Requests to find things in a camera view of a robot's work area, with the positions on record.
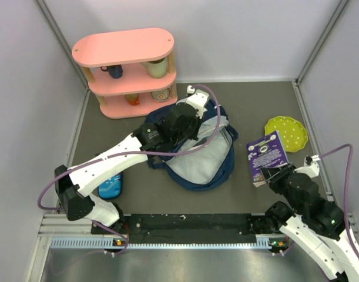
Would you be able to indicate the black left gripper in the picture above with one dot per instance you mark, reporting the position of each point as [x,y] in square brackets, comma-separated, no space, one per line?
[198,122]

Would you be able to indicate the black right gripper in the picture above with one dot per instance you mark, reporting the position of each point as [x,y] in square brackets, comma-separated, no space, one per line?
[272,175]

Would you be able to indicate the purple card packet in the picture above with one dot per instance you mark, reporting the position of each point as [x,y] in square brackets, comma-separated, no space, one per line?
[267,151]

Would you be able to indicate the navy blue student backpack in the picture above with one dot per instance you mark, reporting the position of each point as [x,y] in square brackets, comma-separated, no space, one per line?
[207,168]

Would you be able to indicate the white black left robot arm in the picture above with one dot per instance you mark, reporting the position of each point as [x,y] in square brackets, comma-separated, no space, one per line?
[75,186]

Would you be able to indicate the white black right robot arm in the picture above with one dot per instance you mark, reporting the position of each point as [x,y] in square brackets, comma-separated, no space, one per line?
[318,226]

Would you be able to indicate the patterned small bowl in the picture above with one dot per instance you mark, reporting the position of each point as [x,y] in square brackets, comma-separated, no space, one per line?
[160,95]

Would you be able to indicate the green polka dot plate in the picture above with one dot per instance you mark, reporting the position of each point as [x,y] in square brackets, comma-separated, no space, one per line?
[293,134]

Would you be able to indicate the orange cup on shelf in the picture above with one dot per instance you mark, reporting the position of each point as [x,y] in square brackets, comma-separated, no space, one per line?
[132,99]

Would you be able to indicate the pale green cup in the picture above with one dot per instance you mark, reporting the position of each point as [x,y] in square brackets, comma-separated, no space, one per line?
[156,69]

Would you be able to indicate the pink three-tier shelf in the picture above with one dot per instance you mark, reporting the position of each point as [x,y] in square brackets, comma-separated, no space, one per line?
[129,49]

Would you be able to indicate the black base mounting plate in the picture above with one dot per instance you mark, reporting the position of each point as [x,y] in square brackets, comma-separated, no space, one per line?
[195,228]

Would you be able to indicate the blue dinosaur pencil case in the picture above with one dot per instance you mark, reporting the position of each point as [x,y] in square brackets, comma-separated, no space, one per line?
[111,188]

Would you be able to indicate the dark blue mug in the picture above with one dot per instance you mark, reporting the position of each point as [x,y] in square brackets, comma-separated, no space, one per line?
[115,71]

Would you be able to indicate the aluminium frame rail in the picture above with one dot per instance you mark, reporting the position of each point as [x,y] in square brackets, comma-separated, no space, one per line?
[57,225]

